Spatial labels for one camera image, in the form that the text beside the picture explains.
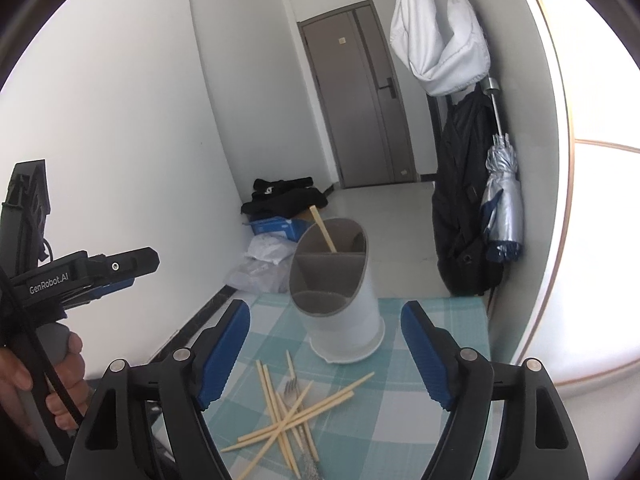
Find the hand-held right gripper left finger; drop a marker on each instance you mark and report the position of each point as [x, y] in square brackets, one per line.
[225, 355]

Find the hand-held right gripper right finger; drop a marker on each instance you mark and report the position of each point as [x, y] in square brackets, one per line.
[425, 355]

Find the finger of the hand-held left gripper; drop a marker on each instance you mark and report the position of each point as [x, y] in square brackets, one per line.
[112, 287]
[132, 261]

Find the metal fork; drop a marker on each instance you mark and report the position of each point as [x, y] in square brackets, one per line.
[291, 392]

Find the white utensil holder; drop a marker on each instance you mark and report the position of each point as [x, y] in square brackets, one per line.
[350, 320]

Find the pile of chopsticks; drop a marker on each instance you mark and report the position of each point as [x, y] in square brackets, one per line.
[282, 426]

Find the wooden chopstick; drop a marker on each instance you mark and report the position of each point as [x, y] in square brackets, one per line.
[322, 230]

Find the person's left hand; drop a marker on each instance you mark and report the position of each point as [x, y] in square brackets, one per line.
[70, 355]

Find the teal checked tablecloth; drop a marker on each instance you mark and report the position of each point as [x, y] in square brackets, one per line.
[380, 410]

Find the grey parcel bag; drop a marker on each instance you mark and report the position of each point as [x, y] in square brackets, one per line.
[255, 277]

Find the white plastic bag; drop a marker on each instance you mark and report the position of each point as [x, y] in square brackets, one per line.
[267, 249]

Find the blue cardboard box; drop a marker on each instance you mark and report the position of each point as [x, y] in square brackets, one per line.
[275, 227]

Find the black backpack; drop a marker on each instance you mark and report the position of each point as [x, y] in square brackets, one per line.
[460, 200]

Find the black clothes heap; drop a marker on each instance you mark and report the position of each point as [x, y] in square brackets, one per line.
[285, 200]

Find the silver folded umbrella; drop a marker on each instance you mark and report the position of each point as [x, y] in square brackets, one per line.
[502, 195]

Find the black door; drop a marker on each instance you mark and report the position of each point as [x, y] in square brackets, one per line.
[434, 130]

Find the grey door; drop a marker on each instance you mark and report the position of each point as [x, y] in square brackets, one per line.
[350, 100]

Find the white hanging bag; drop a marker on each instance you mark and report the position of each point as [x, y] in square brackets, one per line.
[430, 35]

